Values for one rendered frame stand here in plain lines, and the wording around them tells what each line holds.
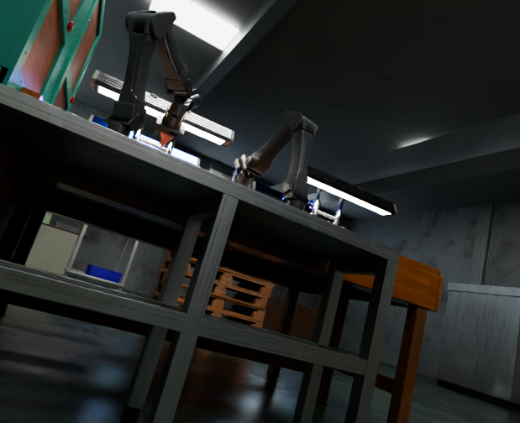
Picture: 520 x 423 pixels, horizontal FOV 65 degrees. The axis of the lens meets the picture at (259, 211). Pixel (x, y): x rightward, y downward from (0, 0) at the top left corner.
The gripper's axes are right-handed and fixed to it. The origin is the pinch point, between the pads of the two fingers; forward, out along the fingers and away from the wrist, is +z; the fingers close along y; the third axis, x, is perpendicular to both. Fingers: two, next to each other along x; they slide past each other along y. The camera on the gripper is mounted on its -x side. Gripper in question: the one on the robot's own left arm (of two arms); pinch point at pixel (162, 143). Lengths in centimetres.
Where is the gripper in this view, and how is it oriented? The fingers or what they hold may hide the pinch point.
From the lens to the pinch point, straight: 156.8
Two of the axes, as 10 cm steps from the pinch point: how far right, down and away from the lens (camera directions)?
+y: -8.7, -3.4, -3.5
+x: 0.6, 6.4, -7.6
